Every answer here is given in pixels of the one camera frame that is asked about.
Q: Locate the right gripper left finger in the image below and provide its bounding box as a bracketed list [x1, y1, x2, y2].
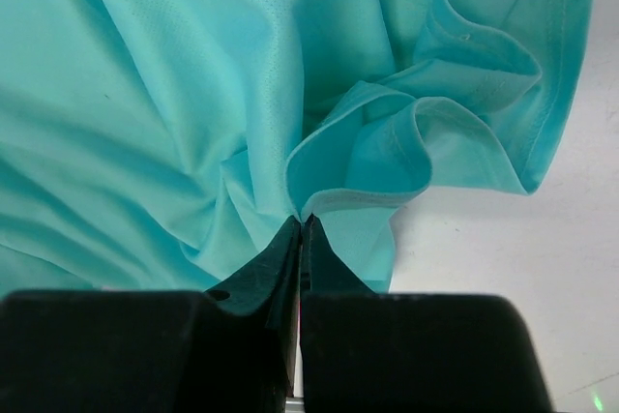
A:
[1, 219, 301, 412]

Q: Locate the teal t shirt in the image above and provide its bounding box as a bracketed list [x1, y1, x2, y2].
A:
[1, 0, 592, 293]

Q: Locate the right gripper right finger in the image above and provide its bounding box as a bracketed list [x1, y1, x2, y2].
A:
[300, 217, 553, 412]

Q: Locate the aluminium rail frame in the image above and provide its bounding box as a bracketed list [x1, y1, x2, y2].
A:
[284, 397, 305, 413]

